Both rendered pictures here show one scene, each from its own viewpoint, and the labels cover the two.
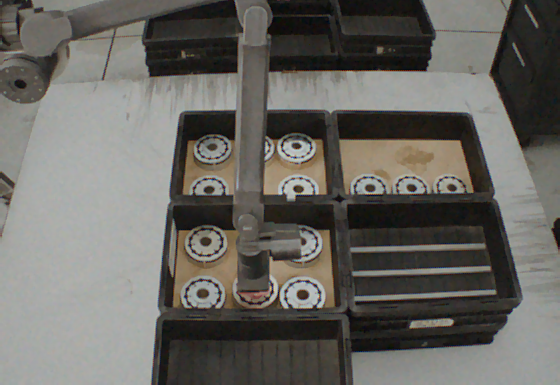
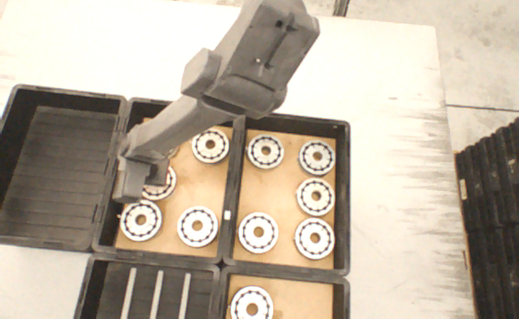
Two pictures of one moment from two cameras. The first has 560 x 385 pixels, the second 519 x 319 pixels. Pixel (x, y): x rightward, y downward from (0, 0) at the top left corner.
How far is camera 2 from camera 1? 0.98 m
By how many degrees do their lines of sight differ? 43
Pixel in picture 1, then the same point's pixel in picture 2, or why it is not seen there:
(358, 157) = (306, 308)
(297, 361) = (88, 210)
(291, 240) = (121, 188)
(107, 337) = (170, 85)
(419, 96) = not seen: outside the picture
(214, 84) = (439, 178)
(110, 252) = not seen: hidden behind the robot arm
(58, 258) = not seen: hidden behind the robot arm
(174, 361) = (111, 118)
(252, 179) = (143, 136)
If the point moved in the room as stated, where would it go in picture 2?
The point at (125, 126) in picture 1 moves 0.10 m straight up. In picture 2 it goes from (380, 96) to (392, 82)
